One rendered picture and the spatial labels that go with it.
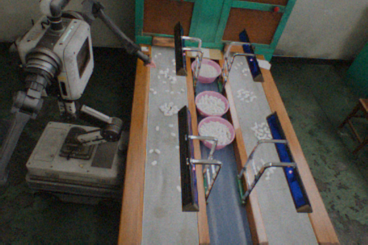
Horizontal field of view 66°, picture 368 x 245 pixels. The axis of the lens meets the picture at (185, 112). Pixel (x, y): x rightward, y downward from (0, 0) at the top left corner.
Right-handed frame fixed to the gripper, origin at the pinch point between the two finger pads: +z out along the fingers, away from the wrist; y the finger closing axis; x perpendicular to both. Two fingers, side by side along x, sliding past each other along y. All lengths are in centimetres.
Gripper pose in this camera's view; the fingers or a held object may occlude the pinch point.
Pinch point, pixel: (154, 66)
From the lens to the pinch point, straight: 232.1
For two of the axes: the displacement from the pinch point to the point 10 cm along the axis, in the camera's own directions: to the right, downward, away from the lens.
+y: -0.5, -7.1, 7.0
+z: 6.7, 5.0, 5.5
